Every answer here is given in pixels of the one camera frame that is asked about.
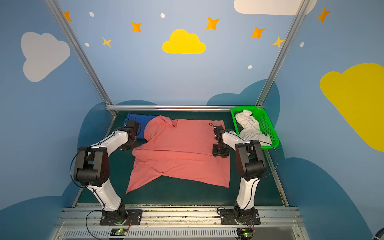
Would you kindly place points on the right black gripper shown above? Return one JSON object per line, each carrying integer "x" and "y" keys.
{"x": 220, "y": 150}

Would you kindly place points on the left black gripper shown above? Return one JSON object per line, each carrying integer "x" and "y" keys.
{"x": 129, "y": 144}

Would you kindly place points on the pink t shirt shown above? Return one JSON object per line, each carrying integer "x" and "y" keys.
{"x": 180, "y": 149}

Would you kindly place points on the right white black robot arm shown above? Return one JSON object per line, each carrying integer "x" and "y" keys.
{"x": 251, "y": 166}

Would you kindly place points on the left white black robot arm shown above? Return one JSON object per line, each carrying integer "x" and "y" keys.
{"x": 92, "y": 170}

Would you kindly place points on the folded blue t shirt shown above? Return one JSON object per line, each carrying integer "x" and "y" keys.
{"x": 140, "y": 122}

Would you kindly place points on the white grey t shirt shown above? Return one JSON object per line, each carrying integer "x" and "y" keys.
{"x": 251, "y": 128}

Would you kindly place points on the green plastic basket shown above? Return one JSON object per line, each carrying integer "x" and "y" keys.
{"x": 265, "y": 124}

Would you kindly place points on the right circuit board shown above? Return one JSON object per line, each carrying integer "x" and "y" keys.
{"x": 244, "y": 233}

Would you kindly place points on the left green circuit board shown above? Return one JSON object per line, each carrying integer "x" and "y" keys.
{"x": 118, "y": 232}

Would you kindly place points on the back aluminium frame bar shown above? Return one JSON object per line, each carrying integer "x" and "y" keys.
{"x": 126, "y": 108}

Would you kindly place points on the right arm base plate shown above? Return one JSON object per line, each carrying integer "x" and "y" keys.
{"x": 239, "y": 217}

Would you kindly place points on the aluminium rail base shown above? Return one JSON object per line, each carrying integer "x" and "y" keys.
{"x": 179, "y": 223}

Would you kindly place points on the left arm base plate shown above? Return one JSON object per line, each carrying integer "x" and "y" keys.
{"x": 121, "y": 218}

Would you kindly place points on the left aluminium frame post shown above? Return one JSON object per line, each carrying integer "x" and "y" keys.
{"x": 64, "y": 24}

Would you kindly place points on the aluminium frame post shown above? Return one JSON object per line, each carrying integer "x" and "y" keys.
{"x": 64, "y": 24}
{"x": 290, "y": 37}

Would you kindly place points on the right aluminium frame post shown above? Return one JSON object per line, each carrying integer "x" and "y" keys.
{"x": 290, "y": 37}

